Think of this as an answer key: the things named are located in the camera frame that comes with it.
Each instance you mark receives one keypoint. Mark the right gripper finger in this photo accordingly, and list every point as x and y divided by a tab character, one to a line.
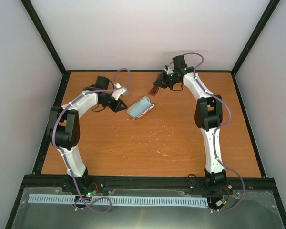
160	84
160	76

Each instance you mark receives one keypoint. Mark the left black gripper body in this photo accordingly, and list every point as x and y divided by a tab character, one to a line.
110	106

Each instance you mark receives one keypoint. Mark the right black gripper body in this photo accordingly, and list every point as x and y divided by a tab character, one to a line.
170	80

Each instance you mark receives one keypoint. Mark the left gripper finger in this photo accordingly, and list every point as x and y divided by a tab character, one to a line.
120	108
122	104

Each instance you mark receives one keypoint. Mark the brown sunglasses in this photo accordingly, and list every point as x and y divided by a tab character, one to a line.
153	91

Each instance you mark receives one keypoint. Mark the american flag glasses case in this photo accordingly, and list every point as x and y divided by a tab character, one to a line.
146	111

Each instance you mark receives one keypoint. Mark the light blue square mat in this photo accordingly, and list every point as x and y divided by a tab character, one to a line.
139	107

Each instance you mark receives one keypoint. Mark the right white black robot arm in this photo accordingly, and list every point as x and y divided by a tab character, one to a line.
208	115

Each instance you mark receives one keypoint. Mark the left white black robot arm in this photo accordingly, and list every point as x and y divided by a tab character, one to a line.
63	129

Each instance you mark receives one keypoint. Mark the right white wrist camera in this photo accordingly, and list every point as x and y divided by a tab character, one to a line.
168	70

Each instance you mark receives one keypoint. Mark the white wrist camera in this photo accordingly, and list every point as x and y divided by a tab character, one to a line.
168	70
119	91

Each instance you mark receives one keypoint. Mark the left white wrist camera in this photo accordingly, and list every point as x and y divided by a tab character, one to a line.
119	91

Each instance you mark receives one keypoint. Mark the black aluminium frame rail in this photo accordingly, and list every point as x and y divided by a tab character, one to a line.
112	182

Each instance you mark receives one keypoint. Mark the light blue slotted cable duct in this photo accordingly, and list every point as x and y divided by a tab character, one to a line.
124	201

